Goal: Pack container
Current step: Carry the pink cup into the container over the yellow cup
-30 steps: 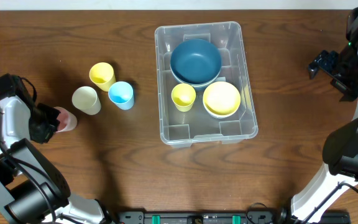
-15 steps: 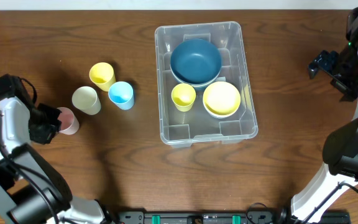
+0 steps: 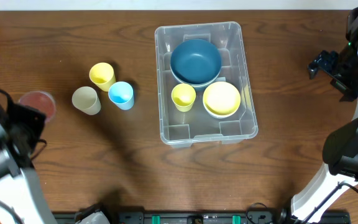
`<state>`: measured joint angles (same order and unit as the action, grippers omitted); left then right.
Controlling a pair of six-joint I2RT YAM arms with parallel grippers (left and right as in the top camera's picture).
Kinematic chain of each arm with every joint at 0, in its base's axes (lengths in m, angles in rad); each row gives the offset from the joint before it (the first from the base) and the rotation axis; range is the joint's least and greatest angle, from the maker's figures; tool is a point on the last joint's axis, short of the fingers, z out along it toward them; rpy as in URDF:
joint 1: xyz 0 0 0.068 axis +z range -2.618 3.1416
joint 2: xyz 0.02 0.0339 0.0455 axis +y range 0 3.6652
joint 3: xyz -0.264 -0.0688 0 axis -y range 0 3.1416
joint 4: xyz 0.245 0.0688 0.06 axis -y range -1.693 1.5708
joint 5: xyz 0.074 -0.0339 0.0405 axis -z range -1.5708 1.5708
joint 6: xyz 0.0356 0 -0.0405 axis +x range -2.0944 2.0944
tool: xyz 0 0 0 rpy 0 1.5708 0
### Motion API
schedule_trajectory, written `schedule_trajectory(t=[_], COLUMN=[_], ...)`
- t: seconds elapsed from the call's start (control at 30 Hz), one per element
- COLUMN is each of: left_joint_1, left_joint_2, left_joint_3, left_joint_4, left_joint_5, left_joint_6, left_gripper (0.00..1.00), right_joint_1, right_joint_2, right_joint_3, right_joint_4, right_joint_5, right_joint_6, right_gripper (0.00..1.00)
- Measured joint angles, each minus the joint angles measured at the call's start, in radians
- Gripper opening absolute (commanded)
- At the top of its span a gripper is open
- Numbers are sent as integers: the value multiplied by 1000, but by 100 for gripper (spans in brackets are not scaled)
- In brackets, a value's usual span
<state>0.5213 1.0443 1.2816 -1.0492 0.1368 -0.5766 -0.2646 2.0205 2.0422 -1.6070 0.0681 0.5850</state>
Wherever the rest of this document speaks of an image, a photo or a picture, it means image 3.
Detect pink plastic cup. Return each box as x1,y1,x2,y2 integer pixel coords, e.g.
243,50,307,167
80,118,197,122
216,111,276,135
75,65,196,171
19,91,57,123

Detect white plastic cup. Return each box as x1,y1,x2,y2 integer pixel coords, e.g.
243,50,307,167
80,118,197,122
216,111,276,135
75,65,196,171
71,86,101,115

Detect yellow plastic cup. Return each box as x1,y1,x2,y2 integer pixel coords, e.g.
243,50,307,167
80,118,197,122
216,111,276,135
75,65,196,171
89,62,116,92
171,83,196,112

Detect yellow bowl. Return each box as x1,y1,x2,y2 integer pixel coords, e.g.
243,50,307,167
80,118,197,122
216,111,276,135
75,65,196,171
203,82,241,115

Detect light blue plastic cup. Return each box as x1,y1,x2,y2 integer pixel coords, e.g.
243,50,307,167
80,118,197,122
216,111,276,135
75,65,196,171
108,82,134,110

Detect white small bowl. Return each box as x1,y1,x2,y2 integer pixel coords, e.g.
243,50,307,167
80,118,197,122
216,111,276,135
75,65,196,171
205,108,237,119

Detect cream large bowl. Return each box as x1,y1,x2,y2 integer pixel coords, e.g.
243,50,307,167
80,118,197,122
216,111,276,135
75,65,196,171
171,69,221,88

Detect dark blue top bowl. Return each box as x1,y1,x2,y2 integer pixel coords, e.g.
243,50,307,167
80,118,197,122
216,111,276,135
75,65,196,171
170,39,223,84

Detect dark blue bowl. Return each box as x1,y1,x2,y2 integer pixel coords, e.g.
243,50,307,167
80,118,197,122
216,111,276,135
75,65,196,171
177,78,219,91
170,39,223,84

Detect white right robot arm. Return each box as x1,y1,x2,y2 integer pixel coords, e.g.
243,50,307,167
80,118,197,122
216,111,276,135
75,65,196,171
277,7,358,223

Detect clear plastic storage bin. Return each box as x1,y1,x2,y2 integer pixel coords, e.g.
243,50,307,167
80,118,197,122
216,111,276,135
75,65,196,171
155,21,259,147

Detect dark blue bottom bowl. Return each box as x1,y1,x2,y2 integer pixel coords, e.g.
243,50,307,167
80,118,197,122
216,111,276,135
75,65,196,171
177,78,219,91

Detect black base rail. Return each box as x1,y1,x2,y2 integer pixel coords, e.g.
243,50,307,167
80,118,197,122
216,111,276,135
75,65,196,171
53,210,352,224

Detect black cable right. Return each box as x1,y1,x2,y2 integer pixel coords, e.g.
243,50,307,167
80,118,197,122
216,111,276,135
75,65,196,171
246,182,358,224

